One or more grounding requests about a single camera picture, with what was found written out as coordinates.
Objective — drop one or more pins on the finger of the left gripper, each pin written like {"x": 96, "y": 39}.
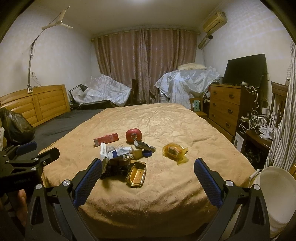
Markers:
{"x": 27, "y": 147}
{"x": 46, "y": 156}

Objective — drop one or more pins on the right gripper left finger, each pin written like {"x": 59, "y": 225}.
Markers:
{"x": 84, "y": 182}

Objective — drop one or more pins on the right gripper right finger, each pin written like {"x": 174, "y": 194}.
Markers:
{"x": 206, "y": 178}

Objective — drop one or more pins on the white blue paper packet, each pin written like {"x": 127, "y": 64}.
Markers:
{"x": 109, "y": 152}

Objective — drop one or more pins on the gold cigarette pack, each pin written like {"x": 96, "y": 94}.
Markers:
{"x": 136, "y": 175}

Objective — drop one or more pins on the yellow sponge block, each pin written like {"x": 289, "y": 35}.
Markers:
{"x": 137, "y": 154}

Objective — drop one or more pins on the white trash bucket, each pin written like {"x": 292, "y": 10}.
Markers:
{"x": 278, "y": 188}

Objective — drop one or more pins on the black garbage bag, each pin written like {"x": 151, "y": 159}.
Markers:
{"x": 17, "y": 130}

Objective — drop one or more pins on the tan bed cover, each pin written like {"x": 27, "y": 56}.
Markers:
{"x": 171, "y": 204}

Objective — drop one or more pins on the red flat box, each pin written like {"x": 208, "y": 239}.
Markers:
{"x": 106, "y": 139}

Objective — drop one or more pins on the wooden headboard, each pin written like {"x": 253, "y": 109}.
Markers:
{"x": 43, "y": 104}

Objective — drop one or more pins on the yellow plastic wrapped item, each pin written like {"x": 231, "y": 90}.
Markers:
{"x": 175, "y": 152}

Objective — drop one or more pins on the dark wooden side table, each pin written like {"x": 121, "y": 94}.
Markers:
{"x": 253, "y": 147}

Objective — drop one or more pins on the black desk lamp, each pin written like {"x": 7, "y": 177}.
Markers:
{"x": 74, "y": 102}

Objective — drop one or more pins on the dark striped cigarette pack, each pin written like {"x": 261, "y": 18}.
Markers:
{"x": 144, "y": 146}

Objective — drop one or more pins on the red apple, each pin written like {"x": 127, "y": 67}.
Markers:
{"x": 132, "y": 135}

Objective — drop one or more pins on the blue bottle cap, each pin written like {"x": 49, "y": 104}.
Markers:
{"x": 146, "y": 153}

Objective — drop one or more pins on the striped cloth cover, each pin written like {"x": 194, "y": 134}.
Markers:
{"x": 282, "y": 151}

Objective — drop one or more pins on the small wooden chair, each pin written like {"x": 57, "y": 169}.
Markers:
{"x": 197, "y": 107}

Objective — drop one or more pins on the wooden chest of drawers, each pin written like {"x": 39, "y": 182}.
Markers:
{"x": 228, "y": 103}

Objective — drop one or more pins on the silver plastic sheet left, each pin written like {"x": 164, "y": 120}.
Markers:
{"x": 105, "y": 88}

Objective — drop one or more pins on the silver plastic sheet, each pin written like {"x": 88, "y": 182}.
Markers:
{"x": 105, "y": 88}
{"x": 180, "y": 86}

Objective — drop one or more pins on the silver plastic sheet right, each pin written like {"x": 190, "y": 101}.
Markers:
{"x": 180, "y": 86}

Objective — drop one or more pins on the black television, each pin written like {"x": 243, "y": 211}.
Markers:
{"x": 249, "y": 69}

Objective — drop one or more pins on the white ceiling fan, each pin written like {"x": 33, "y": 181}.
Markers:
{"x": 58, "y": 21}

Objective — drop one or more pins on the pink-brown curtain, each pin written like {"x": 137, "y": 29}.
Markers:
{"x": 144, "y": 54}

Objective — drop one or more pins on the wall air conditioner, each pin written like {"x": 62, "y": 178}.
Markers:
{"x": 215, "y": 22}

